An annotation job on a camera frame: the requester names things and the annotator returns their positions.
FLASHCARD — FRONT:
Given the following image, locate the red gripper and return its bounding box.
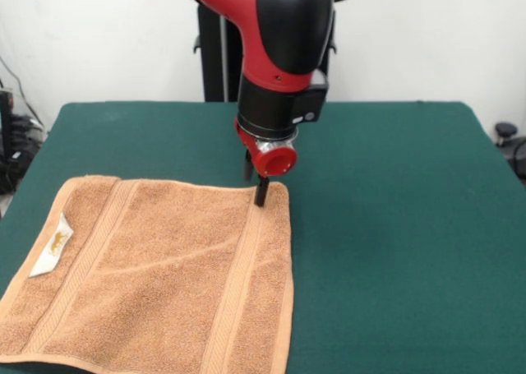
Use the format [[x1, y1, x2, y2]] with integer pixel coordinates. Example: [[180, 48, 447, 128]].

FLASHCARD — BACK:
[[233, 117, 298, 208]]

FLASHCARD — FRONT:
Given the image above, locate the tan terry towel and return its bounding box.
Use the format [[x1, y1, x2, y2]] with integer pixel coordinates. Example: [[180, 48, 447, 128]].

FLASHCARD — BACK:
[[0, 175, 297, 374]]

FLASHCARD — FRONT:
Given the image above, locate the dark green table cloth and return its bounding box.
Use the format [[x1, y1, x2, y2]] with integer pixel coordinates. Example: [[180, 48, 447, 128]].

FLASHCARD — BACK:
[[0, 100, 526, 374]]

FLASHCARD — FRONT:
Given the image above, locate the black upright device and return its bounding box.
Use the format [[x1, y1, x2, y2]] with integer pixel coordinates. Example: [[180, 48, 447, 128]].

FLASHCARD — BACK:
[[0, 88, 15, 161]]

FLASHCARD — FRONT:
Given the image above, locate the office chair base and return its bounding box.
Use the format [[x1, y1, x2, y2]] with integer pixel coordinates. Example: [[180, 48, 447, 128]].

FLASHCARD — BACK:
[[494, 122, 526, 186]]

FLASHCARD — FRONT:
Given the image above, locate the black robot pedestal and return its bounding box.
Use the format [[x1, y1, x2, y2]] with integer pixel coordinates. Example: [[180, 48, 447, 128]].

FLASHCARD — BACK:
[[179, 0, 357, 103]]

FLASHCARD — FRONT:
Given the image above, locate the black cable bundle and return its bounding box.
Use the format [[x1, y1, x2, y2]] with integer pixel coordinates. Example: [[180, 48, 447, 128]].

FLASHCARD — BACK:
[[0, 141, 42, 196]]

